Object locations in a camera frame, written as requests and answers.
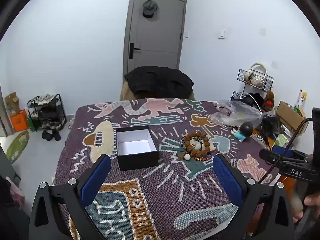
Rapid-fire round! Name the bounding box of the tan chair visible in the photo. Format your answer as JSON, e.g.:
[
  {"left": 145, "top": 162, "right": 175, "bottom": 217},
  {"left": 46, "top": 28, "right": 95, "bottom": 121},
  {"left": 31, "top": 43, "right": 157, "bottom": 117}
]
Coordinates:
[{"left": 119, "top": 81, "right": 196, "bottom": 100}]

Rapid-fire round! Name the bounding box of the black-haired toy figurine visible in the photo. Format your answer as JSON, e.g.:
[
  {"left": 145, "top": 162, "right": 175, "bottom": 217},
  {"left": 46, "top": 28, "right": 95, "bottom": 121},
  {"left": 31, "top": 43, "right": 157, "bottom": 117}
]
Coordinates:
[{"left": 231, "top": 121, "right": 255, "bottom": 143}]

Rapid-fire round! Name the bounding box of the black shoe rack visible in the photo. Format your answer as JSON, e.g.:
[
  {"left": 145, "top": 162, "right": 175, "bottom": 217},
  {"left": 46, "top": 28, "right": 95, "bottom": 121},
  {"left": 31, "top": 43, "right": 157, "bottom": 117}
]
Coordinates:
[{"left": 26, "top": 94, "right": 67, "bottom": 132}]

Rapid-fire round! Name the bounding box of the black wire basket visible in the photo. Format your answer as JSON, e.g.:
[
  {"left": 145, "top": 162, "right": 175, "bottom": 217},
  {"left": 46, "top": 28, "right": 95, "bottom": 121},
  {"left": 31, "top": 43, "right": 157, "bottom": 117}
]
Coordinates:
[{"left": 237, "top": 68, "right": 273, "bottom": 93}]

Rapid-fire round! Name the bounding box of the black door lock handle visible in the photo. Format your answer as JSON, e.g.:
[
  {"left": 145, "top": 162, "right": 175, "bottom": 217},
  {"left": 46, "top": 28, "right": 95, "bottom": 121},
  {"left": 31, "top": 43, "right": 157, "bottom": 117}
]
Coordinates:
[{"left": 128, "top": 43, "right": 141, "bottom": 60}]

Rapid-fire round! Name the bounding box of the grey door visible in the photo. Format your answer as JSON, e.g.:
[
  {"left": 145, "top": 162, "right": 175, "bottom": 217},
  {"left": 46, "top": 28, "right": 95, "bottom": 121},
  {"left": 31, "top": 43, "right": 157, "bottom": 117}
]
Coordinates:
[{"left": 123, "top": 0, "right": 187, "bottom": 80}]

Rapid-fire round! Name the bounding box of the green carton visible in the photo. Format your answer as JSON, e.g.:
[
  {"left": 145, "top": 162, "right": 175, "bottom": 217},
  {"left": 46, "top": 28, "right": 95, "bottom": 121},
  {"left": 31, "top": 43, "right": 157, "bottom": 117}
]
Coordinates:
[{"left": 274, "top": 133, "right": 288, "bottom": 147}]

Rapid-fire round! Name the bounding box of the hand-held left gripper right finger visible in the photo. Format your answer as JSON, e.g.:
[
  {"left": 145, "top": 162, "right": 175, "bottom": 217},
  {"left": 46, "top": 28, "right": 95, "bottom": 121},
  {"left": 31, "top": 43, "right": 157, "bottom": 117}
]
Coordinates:
[{"left": 212, "top": 154, "right": 295, "bottom": 240}]

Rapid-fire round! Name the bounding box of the black gift box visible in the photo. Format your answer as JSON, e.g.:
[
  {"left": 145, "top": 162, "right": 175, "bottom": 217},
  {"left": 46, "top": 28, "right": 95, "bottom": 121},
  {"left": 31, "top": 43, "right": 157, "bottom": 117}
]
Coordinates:
[{"left": 115, "top": 125, "right": 160, "bottom": 172}]

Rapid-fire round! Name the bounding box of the black bag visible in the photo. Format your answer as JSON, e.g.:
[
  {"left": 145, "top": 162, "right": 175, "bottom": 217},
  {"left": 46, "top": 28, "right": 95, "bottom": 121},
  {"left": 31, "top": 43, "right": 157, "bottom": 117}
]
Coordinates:
[{"left": 231, "top": 91, "right": 264, "bottom": 110}]

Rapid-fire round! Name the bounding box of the brown bead bracelet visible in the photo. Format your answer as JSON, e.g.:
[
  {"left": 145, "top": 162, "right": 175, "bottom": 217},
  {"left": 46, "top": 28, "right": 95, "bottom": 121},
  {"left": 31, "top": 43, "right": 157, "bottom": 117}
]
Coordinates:
[{"left": 184, "top": 132, "right": 212, "bottom": 157}]

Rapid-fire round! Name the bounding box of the clear plastic bag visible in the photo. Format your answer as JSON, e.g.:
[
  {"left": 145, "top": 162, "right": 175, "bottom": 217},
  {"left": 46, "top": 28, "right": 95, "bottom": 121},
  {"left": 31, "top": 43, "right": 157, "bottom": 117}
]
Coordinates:
[{"left": 209, "top": 99, "right": 263, "bottom": 127}]

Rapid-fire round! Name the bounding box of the red string bracelet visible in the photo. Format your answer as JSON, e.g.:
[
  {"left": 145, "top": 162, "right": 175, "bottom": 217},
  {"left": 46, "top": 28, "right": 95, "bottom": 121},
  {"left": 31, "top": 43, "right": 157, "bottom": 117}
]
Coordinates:
[{"left": 194, "top": 152, "right": 221, "bottom": 163}]

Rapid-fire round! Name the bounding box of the small cardboard box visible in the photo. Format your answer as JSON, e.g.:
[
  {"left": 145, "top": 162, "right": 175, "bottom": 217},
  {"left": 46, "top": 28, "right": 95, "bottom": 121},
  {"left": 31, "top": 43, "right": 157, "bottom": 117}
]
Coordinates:
[{"left": 4, "top": 92, "right": 20, "bottom": 117}]

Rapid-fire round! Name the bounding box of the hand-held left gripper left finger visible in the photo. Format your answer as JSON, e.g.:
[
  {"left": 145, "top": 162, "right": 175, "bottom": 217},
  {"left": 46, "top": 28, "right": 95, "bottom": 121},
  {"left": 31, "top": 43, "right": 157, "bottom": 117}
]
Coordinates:
[{"left": 29, "top": 154, "right": 112, "bottom": 240}]

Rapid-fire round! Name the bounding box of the green oval rug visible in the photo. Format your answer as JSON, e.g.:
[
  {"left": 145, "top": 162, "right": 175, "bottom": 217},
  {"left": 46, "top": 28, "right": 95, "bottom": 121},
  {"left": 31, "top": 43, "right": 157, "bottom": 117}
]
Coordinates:
[{"left": 5, "top": 130, "right": 30, "bottom": 164}]

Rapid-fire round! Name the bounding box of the open cardboard box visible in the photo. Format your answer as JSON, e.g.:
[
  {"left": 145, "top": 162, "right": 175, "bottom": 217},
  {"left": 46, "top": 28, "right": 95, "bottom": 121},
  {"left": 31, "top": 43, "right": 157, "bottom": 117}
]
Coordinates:
[{"left": 276, "top": 101, "right": 307, "bottom": 135}]

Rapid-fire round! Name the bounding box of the orange box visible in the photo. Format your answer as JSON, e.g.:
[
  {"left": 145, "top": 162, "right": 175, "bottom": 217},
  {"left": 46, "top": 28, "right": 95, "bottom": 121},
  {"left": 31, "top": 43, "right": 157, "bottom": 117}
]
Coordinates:
[{"left": 10, "top": 109, "right": 28, "bottom": 132}]

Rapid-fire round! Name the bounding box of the grey cap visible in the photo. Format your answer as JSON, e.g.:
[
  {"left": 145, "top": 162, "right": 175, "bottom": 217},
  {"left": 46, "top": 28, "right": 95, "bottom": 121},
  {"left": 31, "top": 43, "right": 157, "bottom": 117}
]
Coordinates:
[{"left": 142, "top": 0, "right": 158, "bottom": 19}]

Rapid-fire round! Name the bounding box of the yellow packet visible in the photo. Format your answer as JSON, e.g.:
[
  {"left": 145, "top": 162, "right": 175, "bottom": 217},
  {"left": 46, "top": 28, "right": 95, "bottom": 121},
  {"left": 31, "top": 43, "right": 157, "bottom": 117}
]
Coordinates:
[{"left": 298, "top": 89, "right": 309, "bottom": 108}]

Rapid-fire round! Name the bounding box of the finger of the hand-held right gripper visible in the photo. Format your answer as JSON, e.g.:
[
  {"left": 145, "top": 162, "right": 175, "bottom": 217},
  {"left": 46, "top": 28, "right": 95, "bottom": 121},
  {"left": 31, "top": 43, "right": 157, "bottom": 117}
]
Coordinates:
[{"left": 259, "top": 145, "right": 313, "bottom": 167}]

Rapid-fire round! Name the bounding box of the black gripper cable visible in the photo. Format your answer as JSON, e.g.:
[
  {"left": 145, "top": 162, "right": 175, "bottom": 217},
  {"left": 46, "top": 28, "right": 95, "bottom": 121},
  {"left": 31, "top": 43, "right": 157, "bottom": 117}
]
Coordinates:
[{"left": 259, "top": 118, "right": 314, "bottom": 184}]

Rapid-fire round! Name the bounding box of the person's right hand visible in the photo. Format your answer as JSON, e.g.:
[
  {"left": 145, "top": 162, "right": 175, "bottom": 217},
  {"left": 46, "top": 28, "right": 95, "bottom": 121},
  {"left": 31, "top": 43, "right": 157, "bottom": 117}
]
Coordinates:
[{"left": 291, "top": 180, "right": 320, "bottom": 229}]

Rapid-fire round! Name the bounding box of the printed woven blanket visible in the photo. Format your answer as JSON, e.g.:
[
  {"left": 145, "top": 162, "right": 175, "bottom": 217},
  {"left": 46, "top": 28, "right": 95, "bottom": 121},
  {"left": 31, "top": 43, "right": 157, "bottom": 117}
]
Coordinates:
[{"left": 54, "top": 97, "right": 282, "bottom": 240}]

